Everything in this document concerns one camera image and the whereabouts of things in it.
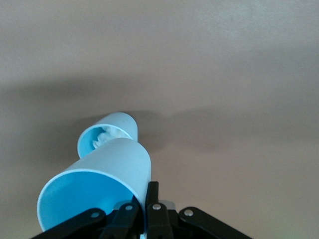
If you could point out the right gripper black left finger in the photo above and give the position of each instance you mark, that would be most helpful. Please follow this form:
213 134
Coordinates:
82 225

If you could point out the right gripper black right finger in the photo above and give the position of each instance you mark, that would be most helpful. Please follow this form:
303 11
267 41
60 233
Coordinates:
159 224

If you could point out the white crumpled paper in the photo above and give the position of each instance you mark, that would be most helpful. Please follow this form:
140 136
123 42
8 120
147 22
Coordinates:
109 134

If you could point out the blue cup with paper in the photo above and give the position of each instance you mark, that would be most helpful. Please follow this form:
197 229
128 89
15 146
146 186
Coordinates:
123 122

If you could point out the brown table cover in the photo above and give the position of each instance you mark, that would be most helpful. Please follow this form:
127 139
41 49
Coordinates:
199 74

